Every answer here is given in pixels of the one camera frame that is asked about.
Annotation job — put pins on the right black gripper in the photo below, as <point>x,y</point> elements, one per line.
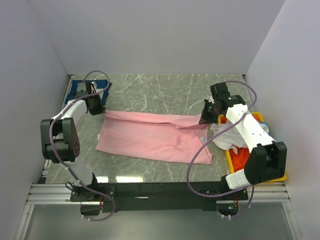
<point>205,119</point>

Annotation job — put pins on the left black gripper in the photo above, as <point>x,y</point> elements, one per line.
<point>100,109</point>

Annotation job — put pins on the pink t shirt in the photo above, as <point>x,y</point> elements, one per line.
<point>159,137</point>

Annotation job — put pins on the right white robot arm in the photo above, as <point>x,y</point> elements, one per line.
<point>267,157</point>

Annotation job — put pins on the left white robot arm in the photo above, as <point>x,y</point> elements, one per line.
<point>61,145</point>

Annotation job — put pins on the yellow plastic tray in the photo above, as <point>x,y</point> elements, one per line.
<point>237,162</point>

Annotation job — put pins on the white t shirt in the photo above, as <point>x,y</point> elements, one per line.
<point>249,133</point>

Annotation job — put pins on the orange t shirt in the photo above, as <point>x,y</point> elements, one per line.
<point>237,152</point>

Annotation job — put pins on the black base beam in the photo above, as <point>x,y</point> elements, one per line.
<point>144,196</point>

